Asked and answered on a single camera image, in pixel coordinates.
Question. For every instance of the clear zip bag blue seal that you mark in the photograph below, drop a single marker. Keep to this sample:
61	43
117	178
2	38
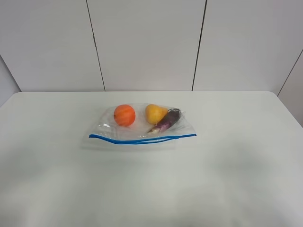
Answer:
108	131

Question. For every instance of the yellow pear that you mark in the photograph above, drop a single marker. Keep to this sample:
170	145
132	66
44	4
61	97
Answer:
154	113

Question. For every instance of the purple eggplant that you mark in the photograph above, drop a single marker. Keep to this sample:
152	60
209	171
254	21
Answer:
169	120

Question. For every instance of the orange fruit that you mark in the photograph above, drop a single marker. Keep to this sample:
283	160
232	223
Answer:
124	115

